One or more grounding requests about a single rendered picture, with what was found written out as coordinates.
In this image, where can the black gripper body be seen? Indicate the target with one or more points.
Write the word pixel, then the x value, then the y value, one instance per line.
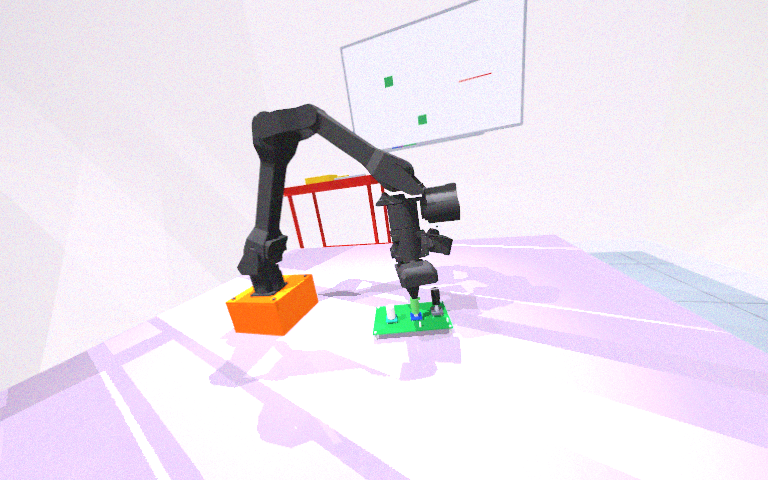
pixel 406 249

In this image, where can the green circuit board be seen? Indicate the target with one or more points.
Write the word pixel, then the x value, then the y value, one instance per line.
pixel 412 317

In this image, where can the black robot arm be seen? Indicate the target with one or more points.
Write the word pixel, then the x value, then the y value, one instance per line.
pixel 276 136

